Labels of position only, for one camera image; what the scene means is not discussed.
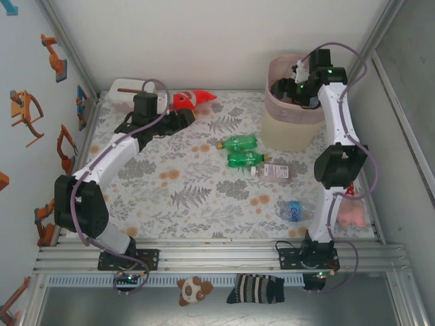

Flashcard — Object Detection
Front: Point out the green bottle yellow cap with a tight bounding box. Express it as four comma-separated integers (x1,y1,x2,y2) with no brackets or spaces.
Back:
226,151,270,168
217,134,259,152

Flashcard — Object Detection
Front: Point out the pink label square bottle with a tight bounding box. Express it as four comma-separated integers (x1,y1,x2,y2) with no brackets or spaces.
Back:
250,163,294,185

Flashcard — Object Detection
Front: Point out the beige mesh bin pink liner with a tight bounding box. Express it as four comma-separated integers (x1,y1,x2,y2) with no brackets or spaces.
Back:
261,52,326,152

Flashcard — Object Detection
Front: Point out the white pink tissue box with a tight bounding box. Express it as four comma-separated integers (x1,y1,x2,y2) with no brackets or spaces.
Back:
107,77,158,113

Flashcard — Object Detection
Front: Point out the floral tablecloth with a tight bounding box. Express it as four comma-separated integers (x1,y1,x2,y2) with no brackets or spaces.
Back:
66,88,377,240

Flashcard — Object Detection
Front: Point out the Ganten water bottle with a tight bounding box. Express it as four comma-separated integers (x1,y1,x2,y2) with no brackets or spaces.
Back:
279,199,319,222

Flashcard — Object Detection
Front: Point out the pink plush toy red hat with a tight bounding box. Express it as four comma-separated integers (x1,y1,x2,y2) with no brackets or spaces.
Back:
334,181,368,228

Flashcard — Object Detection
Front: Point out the brown white panda plush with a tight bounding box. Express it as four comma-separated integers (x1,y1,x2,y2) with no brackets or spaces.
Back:
176,275,214,308

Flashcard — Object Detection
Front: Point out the black white striped sock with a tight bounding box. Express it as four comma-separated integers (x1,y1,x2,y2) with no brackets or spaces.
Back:
226,273,286,305

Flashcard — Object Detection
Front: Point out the blue orange wall sticker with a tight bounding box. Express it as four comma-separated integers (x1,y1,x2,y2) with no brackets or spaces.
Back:
76,84,90,132

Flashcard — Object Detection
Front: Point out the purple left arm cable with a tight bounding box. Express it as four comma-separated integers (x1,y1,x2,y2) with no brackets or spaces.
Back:
70,78,171,296

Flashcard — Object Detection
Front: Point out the orange claw wall sticker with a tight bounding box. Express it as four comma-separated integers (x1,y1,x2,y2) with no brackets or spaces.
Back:
9,90,45,147

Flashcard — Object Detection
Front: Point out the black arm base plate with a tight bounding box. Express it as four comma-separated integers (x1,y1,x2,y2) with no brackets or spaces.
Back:
97,249,160,272
278,247,341,272

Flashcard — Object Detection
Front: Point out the aluminium profile frame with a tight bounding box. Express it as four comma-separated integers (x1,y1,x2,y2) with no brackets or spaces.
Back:
20,0,429,326

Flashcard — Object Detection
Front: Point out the white slotted cable duct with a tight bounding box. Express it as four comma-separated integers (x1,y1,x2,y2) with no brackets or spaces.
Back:
49,274,305,287

